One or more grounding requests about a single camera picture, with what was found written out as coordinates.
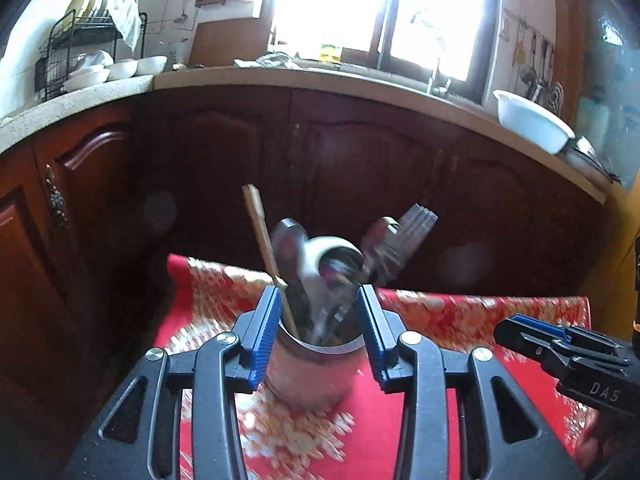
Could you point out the white plastic basin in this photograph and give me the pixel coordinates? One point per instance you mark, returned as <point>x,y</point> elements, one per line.
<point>530,120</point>

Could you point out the white ceramic spoon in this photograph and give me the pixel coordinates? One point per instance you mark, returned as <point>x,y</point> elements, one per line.
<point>320,260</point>

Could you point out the person's right hand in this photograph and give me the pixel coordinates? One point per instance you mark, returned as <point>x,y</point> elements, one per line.
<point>597,447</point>

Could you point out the kitchen window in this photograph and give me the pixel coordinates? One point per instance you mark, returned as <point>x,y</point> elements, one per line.
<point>380,10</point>

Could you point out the brown wooden chopstick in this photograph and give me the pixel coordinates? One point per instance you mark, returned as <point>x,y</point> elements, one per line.
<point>262,240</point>

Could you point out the hanging kitchen utensils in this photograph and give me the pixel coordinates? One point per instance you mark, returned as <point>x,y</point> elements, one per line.
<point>540,70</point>

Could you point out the stone kitchen countertop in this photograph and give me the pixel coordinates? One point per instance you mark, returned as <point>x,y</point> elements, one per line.
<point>325,80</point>

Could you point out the dark wooden kitchen cabinets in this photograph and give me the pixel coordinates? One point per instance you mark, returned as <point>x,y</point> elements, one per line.
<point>210,170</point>

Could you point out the yellow sponge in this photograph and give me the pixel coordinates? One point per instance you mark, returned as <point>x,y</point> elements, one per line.
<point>330,51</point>

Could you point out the long steel spoon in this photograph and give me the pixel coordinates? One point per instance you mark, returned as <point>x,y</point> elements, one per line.
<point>290,245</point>

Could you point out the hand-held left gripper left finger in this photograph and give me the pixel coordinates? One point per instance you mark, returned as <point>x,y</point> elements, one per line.
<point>265,340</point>

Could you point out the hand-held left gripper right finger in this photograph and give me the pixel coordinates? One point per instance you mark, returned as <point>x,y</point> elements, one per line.
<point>372,335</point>

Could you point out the large steel fork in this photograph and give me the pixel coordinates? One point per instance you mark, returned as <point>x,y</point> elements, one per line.
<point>407,237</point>

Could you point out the wooden cutting board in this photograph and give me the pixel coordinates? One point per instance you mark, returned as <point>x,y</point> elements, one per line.
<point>227,42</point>

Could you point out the metal faucet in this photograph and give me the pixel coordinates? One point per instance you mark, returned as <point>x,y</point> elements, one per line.
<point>440,77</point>

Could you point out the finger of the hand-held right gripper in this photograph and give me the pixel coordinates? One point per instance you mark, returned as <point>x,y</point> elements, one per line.
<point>525,342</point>
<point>540,325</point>

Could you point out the steel basin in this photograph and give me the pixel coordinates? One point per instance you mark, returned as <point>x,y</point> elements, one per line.
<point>590,160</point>

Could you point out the white cloth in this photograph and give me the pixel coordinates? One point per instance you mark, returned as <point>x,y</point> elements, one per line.
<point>125,15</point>

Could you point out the red floral tablecloth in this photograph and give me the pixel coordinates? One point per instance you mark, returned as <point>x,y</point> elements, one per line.
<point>430,320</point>

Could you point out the crumpled rag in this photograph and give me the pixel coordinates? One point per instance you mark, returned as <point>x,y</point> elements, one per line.
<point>270,59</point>

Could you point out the white steel utensil holder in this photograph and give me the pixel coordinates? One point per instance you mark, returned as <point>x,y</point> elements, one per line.
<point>312,370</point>

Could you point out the pale blue door panel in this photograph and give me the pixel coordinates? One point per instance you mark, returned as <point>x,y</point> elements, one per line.
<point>607,85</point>

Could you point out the stack of plates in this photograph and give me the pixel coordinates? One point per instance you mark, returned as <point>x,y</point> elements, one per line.
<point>87,5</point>

